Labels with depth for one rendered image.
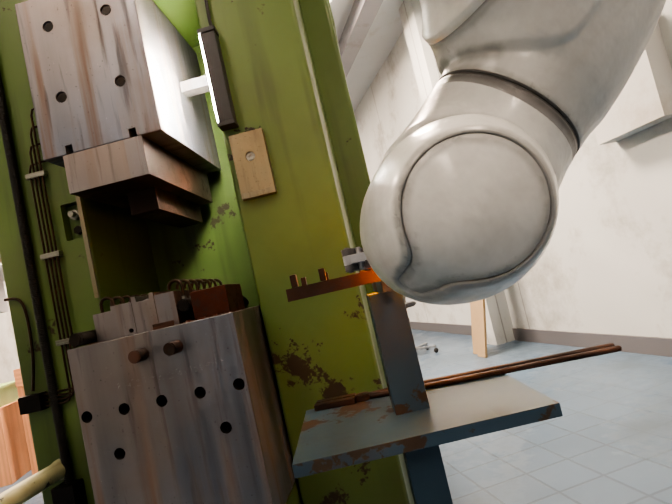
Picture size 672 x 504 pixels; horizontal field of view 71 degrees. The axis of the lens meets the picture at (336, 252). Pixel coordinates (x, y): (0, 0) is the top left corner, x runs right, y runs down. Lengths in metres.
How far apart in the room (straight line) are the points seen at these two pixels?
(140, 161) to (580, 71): 1.03
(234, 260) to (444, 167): 1.39
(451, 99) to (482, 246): 0.10
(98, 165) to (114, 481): 0.70
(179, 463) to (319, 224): 0.62
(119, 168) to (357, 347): 0.71
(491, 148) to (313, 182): 1.00
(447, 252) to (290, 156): 1.03
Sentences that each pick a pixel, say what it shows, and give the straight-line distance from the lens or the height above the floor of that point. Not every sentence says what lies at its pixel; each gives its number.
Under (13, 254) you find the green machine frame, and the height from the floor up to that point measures 1.20.
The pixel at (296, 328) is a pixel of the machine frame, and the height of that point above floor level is 0.84.
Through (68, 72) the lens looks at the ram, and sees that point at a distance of 1.36.
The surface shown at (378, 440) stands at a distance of 0.75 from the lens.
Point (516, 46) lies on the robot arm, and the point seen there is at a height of 1.03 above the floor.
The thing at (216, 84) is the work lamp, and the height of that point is 1.49.
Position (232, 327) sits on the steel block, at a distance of 1.03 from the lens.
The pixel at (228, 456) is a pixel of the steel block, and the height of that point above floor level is 0.62.
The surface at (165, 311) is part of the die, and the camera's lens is 1.14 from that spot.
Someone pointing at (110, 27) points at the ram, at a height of 1.64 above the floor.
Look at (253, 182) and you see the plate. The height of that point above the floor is 1.22.
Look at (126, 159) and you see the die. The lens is 1.22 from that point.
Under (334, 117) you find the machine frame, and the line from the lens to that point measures 1.71.
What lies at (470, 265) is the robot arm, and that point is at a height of 0.91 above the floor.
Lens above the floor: 0.92
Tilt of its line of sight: 4 degrees up
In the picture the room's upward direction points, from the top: 13 degrees counter-clockwise
